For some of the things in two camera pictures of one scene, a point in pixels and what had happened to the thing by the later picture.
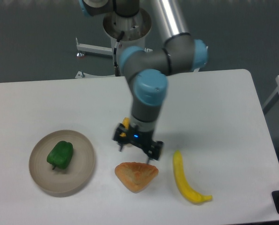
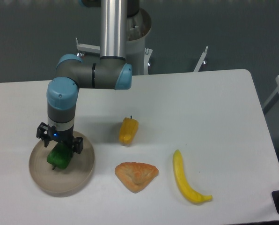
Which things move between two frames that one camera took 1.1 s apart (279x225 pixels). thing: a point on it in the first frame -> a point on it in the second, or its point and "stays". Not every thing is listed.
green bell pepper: (61, 154) stays
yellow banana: (182, 183) stays
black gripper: (143, 139) -> (45, 132)
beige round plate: (62, 181) stays
